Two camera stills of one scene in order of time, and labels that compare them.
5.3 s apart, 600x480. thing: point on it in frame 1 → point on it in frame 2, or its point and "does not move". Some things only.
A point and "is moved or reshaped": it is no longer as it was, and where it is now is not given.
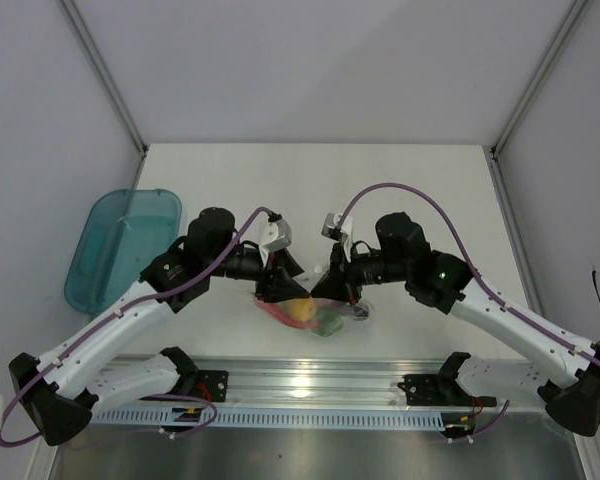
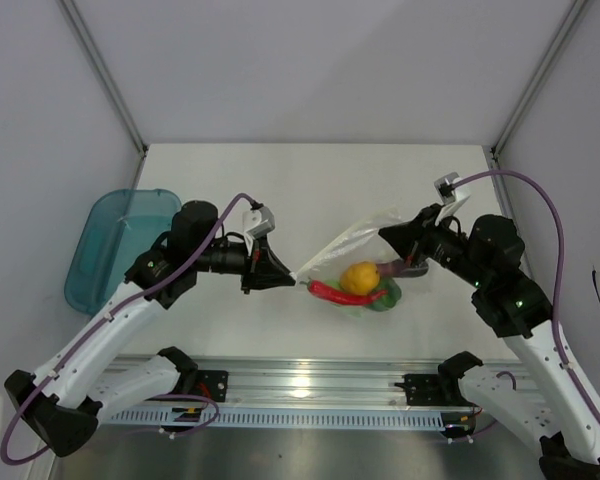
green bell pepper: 331,319 → 385,302
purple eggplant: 360,312 is moved or reshaped
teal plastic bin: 126,232 does not move
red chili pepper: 279,314 is moved or reshaped
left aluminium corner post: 97,62 does not move
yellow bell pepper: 303,309 is moved or reshaped
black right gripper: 340,283 → 411,239
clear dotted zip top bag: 324,317 is moved or reshaped
